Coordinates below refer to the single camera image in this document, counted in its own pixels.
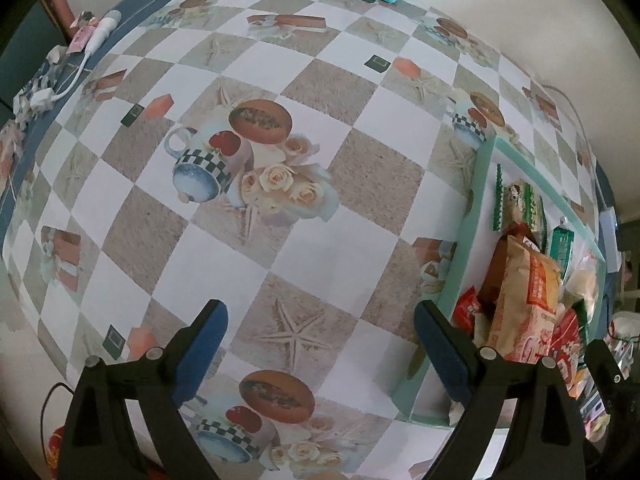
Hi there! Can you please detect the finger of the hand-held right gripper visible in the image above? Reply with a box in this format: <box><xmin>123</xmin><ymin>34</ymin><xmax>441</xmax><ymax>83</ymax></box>
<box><xmin>585</xmin><ymin>339</ymin><xmax>626</xmax><ymax>411</ymax></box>

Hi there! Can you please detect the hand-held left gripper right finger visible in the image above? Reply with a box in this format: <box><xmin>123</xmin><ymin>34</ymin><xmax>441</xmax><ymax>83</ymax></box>
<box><xmin>414</xmin><ymin>300</ymin><xmax>586</xmax><ymax>480</ymax></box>

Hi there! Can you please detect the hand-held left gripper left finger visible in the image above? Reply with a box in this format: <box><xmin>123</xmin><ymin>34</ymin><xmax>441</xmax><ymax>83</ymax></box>
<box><xmin>59</xmin><ymin>299</ymin><xmax>230</xmax><ymax>480</ymax></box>

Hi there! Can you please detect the red snack packet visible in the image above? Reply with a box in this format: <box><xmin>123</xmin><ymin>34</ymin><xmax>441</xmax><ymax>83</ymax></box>
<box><xmin>547</xmin><ymin>307</ymin><xmax>583</xmax><ymax>391</ymax></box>

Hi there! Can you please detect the small red candy packet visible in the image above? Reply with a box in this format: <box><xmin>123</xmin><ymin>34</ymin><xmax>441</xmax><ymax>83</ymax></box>
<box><xmin>452</xmin><ymin>287</ymin><xmax>483</xmax><ymax>336</ymax></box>

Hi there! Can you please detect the round bun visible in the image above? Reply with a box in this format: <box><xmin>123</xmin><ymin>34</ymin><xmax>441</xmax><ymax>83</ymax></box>
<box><xmin>565</xmin><ymin>255</ymin><xmax>601</xmax><ymax>311</ymax></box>

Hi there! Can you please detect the orange snack packet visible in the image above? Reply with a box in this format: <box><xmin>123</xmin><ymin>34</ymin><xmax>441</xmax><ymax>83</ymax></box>
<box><xmin>487</xmin><ymin>235</ymin><xmax>563</xmax><ymax>363</ymax></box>

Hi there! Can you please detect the brown milk biscuit packet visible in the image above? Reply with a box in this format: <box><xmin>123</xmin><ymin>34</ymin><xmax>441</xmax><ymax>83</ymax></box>
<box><xmin>477</xmin><ymin>222</ymin><xmax>543</xmax><ymax>306</ymax></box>

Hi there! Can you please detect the teal cardboard tray box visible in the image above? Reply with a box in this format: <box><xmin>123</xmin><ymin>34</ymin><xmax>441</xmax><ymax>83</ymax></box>
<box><xmin>392</xmin><ymin>135</ymin><xmax>608</xmax><ymax>426</ymax></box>

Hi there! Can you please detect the dark green snack packet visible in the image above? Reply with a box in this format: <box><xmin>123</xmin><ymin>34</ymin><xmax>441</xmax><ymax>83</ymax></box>
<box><xmin>549</xmin><ymin>220</ymin><xmax>576</xmax><ymax>278</ymax></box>

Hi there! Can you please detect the green striped cracker packet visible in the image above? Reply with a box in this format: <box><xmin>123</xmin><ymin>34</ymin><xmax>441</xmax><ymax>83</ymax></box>
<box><xmin>492</xmin><ymin>162</ymin><xmax>548</xmax><ymax>233</ymax></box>

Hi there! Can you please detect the white power strip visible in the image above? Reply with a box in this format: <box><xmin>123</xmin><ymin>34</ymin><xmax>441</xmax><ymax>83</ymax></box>
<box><xmin>597</xmin><ymin>207</ymin><xmax>618</xmax><ymax>271</ymax></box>

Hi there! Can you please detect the red plastic bag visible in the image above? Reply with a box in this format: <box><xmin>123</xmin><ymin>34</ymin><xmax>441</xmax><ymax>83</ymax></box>
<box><xmin>45</xmin><ymin>425</ymin><xmax>68</xmax><ymax>480</ymax></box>

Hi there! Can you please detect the checked printed tablecloth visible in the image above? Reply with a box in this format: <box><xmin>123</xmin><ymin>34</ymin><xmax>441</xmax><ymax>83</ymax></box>
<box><xmin>0</xmin><ymin>0</ymin><xmax>618</xmax><ymax>480</ymax></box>

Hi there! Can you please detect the small pink sachet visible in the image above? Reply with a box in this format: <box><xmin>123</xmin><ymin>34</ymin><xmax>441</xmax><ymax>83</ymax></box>
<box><xmin>70</xmin><ymin>12</ymin><xmax>98</xmax><ymax>53</ymax></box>

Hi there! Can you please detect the thin black cable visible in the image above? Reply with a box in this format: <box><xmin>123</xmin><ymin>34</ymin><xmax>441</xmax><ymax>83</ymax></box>
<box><xmin>37</xmin><ymin>382</ymin><xmax>76</xmax><ymax>461</ymax></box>

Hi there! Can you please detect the white power cable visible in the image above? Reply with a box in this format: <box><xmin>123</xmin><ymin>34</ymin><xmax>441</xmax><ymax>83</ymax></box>
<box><xmin>540</xmin><ymin>85</ymin><xmax>593</xmax><ymax>161</ymax></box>

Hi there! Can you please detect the white corded gadget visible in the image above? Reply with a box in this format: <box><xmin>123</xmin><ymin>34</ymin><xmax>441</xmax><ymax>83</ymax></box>
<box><xmin>30</xmin><ymin>10</ymin><xmax>122</xmax><ymax>111</ymax></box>

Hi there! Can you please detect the brown wooden rail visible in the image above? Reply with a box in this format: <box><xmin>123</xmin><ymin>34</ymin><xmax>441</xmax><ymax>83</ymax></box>
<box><xmin>40</xmin><ymin>0</ymin><xmax>76</xmax><ymax>43</ymax></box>

